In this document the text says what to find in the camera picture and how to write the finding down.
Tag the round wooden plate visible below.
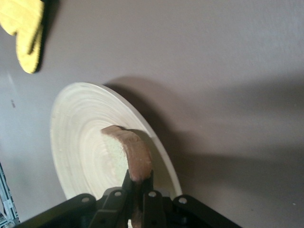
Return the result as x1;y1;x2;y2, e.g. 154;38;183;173
50;82;183;203

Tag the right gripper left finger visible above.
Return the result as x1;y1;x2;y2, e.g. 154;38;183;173
91;169;134;228

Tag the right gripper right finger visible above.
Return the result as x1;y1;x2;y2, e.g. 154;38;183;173
142;169;167;228

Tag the aluminium frame rail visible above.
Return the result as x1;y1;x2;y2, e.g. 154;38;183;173
0;162;21;226

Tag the yellow quilted oven mitt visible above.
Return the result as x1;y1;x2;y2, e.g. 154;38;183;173
0;0;46;75

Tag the brown bread slice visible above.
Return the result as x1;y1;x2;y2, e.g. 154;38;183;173
100;125;153;228

